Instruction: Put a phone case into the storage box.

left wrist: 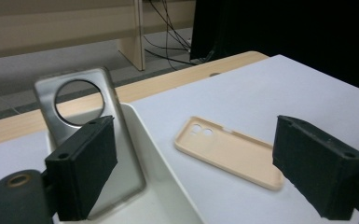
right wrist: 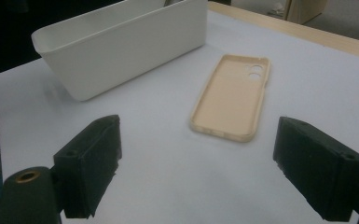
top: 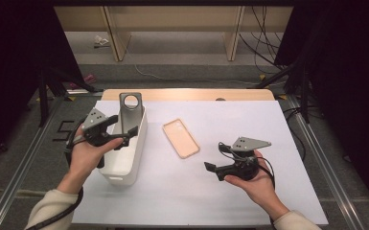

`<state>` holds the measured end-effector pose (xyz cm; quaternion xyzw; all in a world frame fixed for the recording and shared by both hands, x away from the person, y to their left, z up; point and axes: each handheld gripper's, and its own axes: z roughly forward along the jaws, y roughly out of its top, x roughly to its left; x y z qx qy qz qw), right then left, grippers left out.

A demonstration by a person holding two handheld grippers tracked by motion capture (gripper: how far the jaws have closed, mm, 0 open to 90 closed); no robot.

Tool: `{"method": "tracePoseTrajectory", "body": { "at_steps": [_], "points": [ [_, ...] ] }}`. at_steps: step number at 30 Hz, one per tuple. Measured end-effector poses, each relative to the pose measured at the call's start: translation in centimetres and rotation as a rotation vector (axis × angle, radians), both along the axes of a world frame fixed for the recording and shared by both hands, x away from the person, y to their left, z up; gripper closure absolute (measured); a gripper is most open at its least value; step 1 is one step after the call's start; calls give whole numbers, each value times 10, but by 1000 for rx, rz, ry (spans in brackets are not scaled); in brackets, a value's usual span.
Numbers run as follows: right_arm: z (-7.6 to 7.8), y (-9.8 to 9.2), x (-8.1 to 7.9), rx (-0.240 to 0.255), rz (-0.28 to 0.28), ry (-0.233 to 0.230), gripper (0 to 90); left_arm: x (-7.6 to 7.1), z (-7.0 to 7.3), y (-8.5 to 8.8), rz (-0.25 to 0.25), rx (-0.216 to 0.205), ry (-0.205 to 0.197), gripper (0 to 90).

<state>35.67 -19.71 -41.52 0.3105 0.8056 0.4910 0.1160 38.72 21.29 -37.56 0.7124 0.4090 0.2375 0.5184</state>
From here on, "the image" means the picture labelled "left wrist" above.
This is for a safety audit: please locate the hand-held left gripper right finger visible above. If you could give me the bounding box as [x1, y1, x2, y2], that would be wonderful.
[271, 114, 359, 221]

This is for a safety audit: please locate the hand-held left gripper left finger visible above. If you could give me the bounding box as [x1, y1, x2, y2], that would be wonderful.
[44, 115, 119, 222]

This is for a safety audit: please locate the silver phone case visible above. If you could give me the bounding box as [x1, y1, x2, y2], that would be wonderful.
[33, 66, 147, 219]

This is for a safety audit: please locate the white plastic storage box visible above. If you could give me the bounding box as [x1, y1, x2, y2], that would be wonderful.
[45, 102, 205, 224]

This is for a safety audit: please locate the beige phone case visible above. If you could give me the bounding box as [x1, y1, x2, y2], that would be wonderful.
[173, 115, 284, 191]

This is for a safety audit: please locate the black curtain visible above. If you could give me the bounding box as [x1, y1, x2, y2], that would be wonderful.
[188, 0, 359, 95]

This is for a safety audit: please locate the long beige office desk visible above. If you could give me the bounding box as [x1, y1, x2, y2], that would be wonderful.
[0, 0, 198, 111]

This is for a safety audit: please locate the white floor cable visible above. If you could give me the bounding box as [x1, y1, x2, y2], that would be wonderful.
[0, 81, 21, 116]

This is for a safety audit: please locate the bundle of black cables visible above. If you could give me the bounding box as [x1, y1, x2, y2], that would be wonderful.
[143, 0, 198, 70]

